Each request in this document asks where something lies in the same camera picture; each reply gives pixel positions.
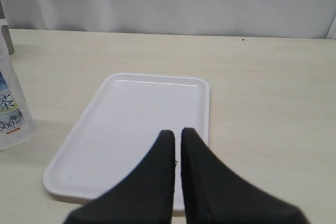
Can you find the white rectangular tray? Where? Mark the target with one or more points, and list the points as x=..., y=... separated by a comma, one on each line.
x=118, y=128

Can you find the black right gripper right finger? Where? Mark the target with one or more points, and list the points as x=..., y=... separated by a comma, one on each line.
x=213, y=193

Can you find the clear plastic container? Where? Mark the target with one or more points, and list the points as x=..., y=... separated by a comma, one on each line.
x=16, y=119

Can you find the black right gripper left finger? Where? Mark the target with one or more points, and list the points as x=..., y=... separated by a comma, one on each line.
x=144, y=196

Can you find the white backdrop curtain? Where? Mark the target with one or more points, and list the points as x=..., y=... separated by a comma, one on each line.
x=257, y=18

